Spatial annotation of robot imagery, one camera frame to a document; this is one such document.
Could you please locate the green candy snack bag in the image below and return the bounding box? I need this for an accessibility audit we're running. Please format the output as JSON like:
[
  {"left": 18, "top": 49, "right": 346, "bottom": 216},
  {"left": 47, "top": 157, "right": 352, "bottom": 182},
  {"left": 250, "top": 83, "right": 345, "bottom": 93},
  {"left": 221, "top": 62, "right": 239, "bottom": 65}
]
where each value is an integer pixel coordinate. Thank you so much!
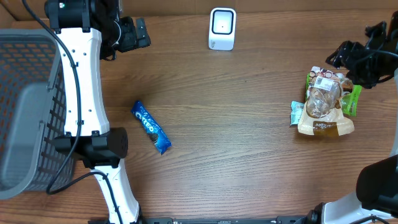
[{"left": 305, "top": 70, "right": 362, "bottom": 116}]

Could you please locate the beige nut snack bag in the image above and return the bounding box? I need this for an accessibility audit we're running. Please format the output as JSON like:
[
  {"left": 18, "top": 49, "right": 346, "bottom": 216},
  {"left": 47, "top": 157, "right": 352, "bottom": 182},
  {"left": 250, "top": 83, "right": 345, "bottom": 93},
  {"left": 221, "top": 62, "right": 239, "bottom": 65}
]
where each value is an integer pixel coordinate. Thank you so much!
[{"left": 298, "top": 66, "right": 354, "bottom": 137}]

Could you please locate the mint green snack pack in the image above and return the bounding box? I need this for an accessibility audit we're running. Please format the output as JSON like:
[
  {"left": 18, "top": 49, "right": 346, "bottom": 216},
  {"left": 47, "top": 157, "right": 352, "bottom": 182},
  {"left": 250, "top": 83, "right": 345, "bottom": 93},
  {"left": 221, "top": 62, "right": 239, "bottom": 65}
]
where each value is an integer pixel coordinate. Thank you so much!
[{"left": 290, "top": 101, "right": 304, "bottom": 126}]

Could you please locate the blue Oreo cookie pack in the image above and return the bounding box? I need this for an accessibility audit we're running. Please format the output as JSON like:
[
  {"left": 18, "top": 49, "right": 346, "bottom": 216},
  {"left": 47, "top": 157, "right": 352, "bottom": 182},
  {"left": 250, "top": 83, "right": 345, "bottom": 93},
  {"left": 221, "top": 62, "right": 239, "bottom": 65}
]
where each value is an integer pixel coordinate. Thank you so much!
[{"left": 131, "top": 100, "right": 172, "bottom": 154}]

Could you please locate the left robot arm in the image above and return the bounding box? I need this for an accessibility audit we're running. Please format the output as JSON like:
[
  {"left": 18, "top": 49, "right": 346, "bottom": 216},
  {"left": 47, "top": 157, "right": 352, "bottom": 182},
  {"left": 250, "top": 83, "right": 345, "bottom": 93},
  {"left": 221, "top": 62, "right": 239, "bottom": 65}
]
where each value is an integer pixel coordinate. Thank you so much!
[{"left": 45, "top": 0, "right": 151, "bottom": 223}]

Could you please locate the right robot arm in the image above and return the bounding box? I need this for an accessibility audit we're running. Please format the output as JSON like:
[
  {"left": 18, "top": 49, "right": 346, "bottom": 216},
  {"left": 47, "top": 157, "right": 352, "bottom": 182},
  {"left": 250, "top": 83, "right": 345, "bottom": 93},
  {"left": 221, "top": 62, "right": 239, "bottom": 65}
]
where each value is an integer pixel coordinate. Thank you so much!
[{"left": 292, "top": 13, "right": 397, "bottom": 223}]

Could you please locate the white barcode scanner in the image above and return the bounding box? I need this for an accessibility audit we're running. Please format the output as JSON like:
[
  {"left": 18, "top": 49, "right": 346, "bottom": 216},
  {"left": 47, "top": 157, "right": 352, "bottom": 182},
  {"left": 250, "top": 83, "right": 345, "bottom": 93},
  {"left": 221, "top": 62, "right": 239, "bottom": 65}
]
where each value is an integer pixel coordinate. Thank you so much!
[{"left": 208, "top": 7, "right": 236, "bottom": 51}]

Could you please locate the grey plastic mesh basket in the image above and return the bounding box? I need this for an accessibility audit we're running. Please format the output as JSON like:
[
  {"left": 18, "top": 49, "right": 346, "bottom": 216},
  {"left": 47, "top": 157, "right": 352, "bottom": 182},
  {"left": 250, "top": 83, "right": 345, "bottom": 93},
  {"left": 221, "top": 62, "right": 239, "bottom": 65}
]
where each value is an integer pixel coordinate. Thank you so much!
[{"left": 1, "top": 29, "right": 67, "bottom": 200}]

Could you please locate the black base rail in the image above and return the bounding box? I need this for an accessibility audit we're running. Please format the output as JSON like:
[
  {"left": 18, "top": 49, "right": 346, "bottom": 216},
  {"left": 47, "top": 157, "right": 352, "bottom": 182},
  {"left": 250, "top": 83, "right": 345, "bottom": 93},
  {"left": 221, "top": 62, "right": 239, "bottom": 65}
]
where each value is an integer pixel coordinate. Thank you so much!
[{"left": 88, "top": 216, "right": 312, "bottom": 224}]

